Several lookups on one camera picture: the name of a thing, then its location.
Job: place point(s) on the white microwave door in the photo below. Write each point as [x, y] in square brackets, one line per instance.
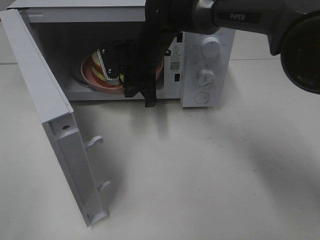
[57, 117]

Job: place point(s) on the glass microwave turntable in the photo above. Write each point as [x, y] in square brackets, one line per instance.
[76, 74]

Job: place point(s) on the white warning label sticker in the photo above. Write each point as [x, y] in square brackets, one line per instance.
[175, 58]

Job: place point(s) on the white timer knob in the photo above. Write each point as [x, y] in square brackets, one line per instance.
[205, 77]

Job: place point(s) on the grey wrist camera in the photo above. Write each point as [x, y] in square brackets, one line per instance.
[110, 64]

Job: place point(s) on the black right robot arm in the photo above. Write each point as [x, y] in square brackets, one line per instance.
[291, 26]

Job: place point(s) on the pink round plate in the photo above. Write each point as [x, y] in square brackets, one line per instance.
[117, 90]

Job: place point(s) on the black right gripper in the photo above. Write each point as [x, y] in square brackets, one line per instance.
[138, 59]

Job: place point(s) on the round white door button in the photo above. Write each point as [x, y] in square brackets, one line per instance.
[202, 98]

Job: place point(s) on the white microwave oven body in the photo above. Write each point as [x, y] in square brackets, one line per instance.
[54, 40]

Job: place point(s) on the white bread sandwich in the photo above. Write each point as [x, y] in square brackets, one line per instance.
[96, 68]

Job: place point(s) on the upper white power knob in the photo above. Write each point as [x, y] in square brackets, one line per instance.
[211, 47]

